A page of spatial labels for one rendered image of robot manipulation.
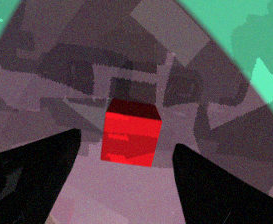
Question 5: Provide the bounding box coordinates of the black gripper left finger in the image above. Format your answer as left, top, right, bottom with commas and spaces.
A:
0, 128, 81, 224

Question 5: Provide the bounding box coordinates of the red cube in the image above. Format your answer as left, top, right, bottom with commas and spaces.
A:
100, 99, 163, 167

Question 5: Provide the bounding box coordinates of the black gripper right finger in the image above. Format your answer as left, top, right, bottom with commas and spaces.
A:
172, 144, 273, 224

